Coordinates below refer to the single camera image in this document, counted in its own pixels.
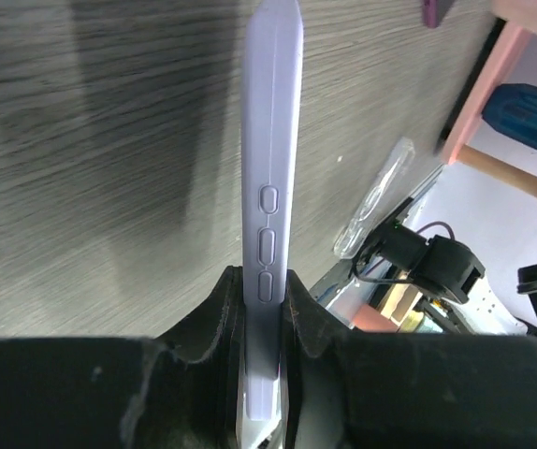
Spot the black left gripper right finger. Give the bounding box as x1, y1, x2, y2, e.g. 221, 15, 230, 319
282, 273, 537, 448

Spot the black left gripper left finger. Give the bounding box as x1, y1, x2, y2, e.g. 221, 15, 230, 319
0, 267, 243, 448

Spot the white phone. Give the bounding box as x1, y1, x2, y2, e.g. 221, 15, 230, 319
234, 303, 293, 449

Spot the lilac phone case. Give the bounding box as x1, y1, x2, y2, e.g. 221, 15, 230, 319
240, 1, 304, 421

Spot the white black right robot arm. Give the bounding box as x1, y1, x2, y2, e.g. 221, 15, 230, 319
350, 220, 486, 304

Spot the clear magsafe phone case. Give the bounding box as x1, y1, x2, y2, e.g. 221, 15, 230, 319
333, 137, 415, 259

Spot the purple phone black screen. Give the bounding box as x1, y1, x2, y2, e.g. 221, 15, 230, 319
421, 0, 456, 29

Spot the pink tiered wooden shelf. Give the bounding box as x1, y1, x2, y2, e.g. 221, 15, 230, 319
441, 1, 537, 198

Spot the dark blue mug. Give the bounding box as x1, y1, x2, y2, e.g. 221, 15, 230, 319
482, 83, 537, 151

